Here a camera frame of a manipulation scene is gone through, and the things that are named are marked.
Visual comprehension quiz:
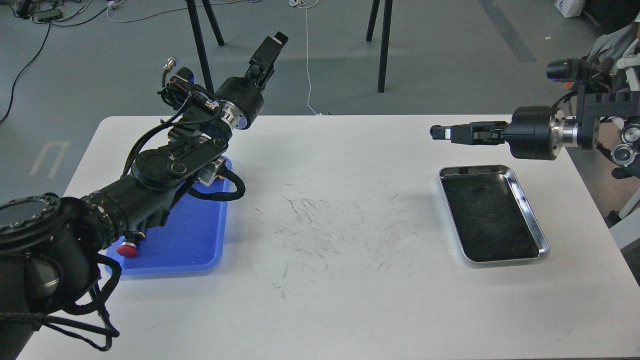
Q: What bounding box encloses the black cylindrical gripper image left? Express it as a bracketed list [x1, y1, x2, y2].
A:
[215, 32, 289, 130]

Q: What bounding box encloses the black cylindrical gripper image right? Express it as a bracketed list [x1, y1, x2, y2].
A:
[432, 105, 559, 161]

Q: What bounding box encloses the blue plastic tray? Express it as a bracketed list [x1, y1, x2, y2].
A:
[103, 155, 232, 277]

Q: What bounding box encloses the black cable on floor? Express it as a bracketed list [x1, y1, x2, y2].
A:
[0, 0, 108, 125]

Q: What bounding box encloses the silver metal tray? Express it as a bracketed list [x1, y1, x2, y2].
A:
[438, 164, 550, 267]

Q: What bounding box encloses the white cable on floor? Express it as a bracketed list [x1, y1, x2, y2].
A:
[288, 0, 326, 116]

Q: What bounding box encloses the white box on floor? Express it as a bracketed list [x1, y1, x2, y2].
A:
[553, 0, 586, 19]

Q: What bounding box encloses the grey backpack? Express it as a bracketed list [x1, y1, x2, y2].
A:
[583, 21, 639, 65]

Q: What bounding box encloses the black robot arm image left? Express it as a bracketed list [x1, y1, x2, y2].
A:
[0, 32, 288, 360]

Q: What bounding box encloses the red push button switch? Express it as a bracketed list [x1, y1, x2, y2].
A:
[115, 231, 146, 258]

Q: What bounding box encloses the black tripod leg left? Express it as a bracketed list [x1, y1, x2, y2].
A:
[185, 0, 226, 92]

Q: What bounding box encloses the black tripod leg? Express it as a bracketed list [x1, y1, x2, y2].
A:
[365, 0, 393, 94]
[185, 0, 226, 92]

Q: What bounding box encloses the black tripod leg right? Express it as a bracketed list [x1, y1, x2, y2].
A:
[365, 0, 393, 94]

